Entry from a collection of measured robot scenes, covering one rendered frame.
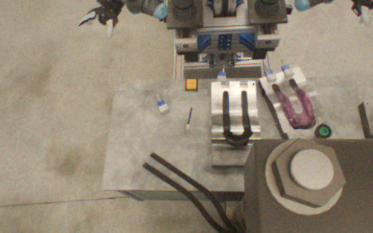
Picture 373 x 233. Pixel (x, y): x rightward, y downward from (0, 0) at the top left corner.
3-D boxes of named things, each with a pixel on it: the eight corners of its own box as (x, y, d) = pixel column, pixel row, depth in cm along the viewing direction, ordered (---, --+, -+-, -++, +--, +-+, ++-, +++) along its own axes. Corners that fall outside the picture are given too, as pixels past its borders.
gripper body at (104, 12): (112, 31, 138) (126, 12, 141) (108, 19, 129) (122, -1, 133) (98, 24, 138) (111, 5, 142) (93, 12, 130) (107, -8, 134)
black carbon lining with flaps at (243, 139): (221, 91, 178) (221, 84, 169) (248, 91, 177) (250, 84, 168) (222, 148, 164) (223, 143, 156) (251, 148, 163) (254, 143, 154)
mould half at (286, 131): (257, 82, 186) (260, 73, 176) (296, 71, 187) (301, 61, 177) (290, 157, 166) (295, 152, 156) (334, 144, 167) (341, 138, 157)
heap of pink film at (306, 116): (271, 92, 176) (274, 86, 169) (300, 84, 177) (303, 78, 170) (289, 132, 166) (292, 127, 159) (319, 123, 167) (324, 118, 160)
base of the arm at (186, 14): (172, 2, 185) (171, -9, 176) (196, 2, 184) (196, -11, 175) (172, 22, 180) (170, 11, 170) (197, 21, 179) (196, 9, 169)
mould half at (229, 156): (211, 88, 187) (211, 77, 175) (253, 87, 185) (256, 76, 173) (211, 167, 168) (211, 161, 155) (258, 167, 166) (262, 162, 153)
